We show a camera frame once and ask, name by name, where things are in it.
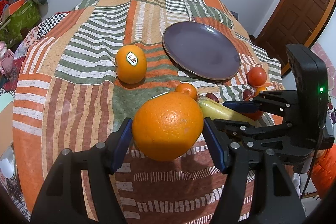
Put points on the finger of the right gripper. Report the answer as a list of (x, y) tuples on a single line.
[(255, 138), (272, 101)]

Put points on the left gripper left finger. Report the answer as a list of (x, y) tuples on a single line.
[(61, 198)]

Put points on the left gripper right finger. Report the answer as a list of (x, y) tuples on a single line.
[(274, 197)]

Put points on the small mandarin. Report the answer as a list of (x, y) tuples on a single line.
[(188, 89), (260, 89)]

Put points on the red tomato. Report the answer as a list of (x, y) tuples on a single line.
[(256, 77), (253, 115)]

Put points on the yellow corn cob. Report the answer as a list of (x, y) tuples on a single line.
[(214, 110)]

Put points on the dark red small plum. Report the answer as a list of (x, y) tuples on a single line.
[(212, 96)]

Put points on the large plain orange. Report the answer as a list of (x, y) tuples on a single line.
[(165, 127)]

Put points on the orange with sticker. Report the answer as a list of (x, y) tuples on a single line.
[(131, 64)]

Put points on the purple round plate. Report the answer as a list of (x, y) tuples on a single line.
[(202, 50)]

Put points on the brown wooden door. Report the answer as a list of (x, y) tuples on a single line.
[(294, 22)]

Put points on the striped patchwork bed cover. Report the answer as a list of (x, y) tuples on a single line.
[(68, 95)]

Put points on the pink plush toy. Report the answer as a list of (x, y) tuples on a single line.
[(6, 60)]

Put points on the checkered patterned quilt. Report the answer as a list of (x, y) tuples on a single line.
[(39, 32)]

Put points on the green storage box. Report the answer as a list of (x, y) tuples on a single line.
[(18, 18)]

